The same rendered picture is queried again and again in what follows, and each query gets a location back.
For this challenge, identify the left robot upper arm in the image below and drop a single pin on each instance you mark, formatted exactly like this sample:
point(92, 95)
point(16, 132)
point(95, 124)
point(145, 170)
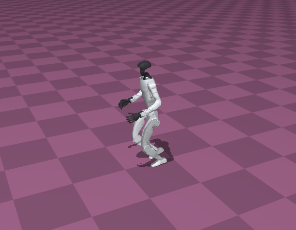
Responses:
point(153, 88)

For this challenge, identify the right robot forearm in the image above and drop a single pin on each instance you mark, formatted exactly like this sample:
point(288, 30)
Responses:
point(136, 97)

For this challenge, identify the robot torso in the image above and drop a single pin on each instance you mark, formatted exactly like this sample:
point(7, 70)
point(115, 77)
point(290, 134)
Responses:
point(147, 96)

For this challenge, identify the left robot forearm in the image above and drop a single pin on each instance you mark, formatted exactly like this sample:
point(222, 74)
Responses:
point(150, 109)

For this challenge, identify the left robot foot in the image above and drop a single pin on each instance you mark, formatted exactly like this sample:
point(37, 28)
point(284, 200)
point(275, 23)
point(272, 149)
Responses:
point(158, 162)

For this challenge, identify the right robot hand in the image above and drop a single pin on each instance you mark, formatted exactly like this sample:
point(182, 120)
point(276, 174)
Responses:
point(124, 102)

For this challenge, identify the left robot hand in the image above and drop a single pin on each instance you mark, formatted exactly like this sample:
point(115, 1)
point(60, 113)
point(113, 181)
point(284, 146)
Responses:
point(134, 117)

